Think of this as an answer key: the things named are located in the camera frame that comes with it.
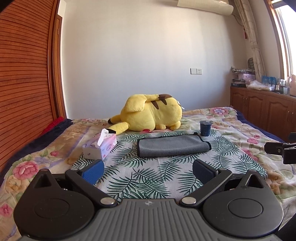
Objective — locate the cream patterned curtain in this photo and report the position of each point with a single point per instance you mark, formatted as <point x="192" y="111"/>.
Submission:
<point x="248" y="20"/>

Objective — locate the wooden slatted wardrobe door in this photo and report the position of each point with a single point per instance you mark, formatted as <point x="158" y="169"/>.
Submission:
<point x="31" y="96"/>

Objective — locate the red and navy blanket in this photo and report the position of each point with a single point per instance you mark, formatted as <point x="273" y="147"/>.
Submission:
<point x="49" y="134"/>

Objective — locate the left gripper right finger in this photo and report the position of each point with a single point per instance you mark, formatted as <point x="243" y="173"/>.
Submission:
<point x="212" y="180"/>

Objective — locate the pink tissue box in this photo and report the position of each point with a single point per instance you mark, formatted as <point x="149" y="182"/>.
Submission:
<point x="99" y="146"/>

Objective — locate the grey towel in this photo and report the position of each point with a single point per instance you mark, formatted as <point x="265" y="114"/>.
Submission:
<point x="172" y="146"/>

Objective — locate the clutter pile on cabinet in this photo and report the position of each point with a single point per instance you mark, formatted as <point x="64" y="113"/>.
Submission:
<point x="246" y="78"/>

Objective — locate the palm leaf print cloth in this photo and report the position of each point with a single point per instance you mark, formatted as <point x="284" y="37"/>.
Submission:
<point x="128" y="176"/>

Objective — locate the dark blue cup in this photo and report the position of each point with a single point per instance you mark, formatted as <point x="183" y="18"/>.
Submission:
<point x="205" y="127"/>

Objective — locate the white wall switch socket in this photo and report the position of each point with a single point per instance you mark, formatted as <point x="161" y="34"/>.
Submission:
<point x="196" y="71"/>

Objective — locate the wooden cabinet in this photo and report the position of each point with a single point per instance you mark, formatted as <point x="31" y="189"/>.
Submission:
<point x="273" y="112"/>

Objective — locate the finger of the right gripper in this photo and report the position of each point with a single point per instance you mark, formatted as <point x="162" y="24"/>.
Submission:
<point x="286" y="150"/>
<point x="292" y="137"/>

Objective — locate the floral bed blanket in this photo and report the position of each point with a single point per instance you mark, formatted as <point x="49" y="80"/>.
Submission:
<point x="65" y="152"/>

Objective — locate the yellow Pikachu plush toy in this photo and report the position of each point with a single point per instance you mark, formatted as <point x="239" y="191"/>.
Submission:
<point x="147" y="112"/>

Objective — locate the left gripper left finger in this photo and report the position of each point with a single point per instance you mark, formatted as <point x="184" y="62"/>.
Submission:
<point x="83" y="180"/>

